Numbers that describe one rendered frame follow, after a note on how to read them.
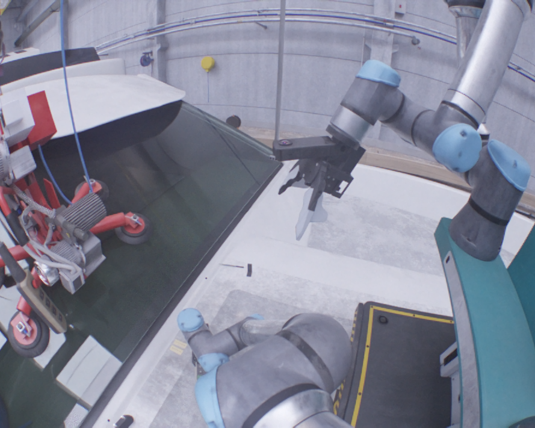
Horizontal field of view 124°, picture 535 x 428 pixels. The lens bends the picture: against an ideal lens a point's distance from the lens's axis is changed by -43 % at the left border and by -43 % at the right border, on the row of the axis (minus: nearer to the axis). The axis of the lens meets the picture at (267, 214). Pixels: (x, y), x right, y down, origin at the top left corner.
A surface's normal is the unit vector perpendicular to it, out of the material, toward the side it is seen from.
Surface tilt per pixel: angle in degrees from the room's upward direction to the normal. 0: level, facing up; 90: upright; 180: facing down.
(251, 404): 34
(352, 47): 90
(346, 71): 90
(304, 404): 24
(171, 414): 0
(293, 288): 0
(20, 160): 73
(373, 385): 0
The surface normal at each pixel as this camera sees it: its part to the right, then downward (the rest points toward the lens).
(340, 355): 0.55, -0.49
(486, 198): -0.94, 0.16
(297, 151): 0.18, 0.61
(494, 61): -0.36, 0.37
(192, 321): 0.03, -0.83
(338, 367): 0.54, -0.29
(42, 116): 0.91, -0.04
